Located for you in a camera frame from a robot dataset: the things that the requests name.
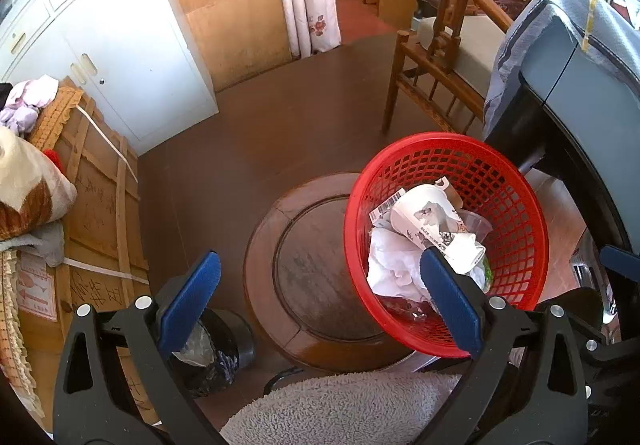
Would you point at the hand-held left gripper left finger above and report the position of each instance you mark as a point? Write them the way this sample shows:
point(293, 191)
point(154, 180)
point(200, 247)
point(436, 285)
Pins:
point(192, 295)

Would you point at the printed paper cup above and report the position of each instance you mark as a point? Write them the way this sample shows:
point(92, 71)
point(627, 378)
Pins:
point(425, 215)

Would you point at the red plastic basket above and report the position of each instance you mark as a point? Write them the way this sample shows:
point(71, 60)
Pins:
point(510, 205)

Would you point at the orange woven lace cloth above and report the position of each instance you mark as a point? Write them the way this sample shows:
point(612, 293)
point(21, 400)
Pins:
point(55, 117)

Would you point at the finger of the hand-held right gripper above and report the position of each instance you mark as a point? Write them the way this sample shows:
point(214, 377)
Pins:
point(622, 262)
point(615, 375)

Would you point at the grey table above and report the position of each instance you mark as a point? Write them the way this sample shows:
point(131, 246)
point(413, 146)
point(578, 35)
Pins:
point(590, 90)

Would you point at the pale pink cloth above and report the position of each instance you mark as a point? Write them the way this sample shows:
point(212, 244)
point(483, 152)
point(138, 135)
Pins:
point(30, 97)

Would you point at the white barcode wrapper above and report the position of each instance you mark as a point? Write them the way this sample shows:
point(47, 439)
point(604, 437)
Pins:
point(385, 211)

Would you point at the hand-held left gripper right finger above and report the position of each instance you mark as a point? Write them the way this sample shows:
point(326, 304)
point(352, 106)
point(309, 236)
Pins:
point(450, 300)

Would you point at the white cabinet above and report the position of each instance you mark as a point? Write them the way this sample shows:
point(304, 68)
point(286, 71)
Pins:
point(125, 50)

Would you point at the clear plastic cup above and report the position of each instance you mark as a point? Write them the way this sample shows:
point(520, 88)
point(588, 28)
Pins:
point(475, 225)

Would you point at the round wooden stool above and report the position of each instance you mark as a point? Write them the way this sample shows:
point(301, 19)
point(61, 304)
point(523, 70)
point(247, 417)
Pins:
point(310, 265)

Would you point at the wooden armchair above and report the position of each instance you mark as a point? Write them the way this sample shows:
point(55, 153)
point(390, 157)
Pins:
point(450, 40)

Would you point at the black trash bin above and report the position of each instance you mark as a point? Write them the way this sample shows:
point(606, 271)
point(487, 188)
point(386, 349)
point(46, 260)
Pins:
point(225, 350)

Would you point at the grey fluffy cushion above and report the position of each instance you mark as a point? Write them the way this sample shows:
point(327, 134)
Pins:
point(340, 410)

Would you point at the beige brown pillow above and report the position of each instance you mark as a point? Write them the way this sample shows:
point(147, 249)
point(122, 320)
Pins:
point(30, 185)

